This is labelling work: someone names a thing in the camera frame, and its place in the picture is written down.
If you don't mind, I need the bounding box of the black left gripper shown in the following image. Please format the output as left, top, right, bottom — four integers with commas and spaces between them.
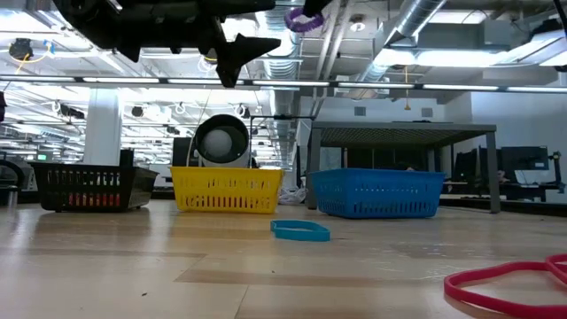
117, 0, 283, 89

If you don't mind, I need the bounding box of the purple coil wrist keychain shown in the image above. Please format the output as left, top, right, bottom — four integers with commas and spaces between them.
283, 6, 326, 34

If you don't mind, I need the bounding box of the yellow plastic basket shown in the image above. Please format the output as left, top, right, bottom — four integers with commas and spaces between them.
169, 166, 285, 214

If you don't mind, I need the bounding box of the blue plastic basket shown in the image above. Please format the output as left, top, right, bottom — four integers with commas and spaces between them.
308, 167, 447, 220

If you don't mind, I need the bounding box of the black plastic basket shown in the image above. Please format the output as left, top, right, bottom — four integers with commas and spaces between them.
29, 161, 159, 214

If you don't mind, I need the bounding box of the blue rubber band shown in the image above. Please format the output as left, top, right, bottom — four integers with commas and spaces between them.
270, 219, 331, 243

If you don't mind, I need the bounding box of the long ceiling light strip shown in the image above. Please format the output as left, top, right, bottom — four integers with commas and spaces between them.
167, 78, 245, 87
422, 83, 501, 92
251, 80, 331, 89
506, 85, 567, 94
336, 82, 416, 90
82, 76, 161, 85
0, 75, 76, 83

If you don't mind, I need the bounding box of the yellow hanging pendant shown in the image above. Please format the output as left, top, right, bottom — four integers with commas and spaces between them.
402, 66, 412, 112

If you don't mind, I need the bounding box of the grey perforated metal shelf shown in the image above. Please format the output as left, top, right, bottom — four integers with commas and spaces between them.
304, 121, 502, 214

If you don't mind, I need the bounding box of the bright ceiling light panel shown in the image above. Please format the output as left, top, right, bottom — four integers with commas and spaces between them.
374, 46, 567, 68

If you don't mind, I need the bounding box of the white building pillar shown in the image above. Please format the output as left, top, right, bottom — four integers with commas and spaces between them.
82, 88, 123, 166

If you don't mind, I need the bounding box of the black ceiling device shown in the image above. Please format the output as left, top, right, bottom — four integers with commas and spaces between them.
8, 37, 35, 62

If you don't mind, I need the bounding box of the black background monitor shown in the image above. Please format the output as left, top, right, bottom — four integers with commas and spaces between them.
501, 145, 550, 173

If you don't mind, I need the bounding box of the red rubber band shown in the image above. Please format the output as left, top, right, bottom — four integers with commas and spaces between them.
443, 253, 567, 319

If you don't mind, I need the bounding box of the silver corrugated air duct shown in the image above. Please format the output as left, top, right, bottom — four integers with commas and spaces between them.
259, 0, 305, 167

